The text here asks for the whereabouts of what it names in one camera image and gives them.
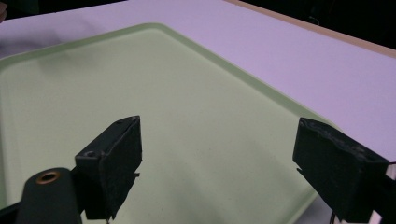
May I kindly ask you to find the light green tray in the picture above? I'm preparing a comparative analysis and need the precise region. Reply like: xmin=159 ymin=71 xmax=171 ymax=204
xmin=0 ymin=21 xmax=340 ymax=224

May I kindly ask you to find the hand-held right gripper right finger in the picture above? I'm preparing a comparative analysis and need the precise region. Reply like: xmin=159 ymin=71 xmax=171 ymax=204
xmin=292 ymin=117 xmax=396 ymax=224

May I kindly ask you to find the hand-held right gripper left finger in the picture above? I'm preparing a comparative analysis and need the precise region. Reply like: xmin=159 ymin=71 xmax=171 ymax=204
xmin=71 ymin=115 xmax=144 ymax=221

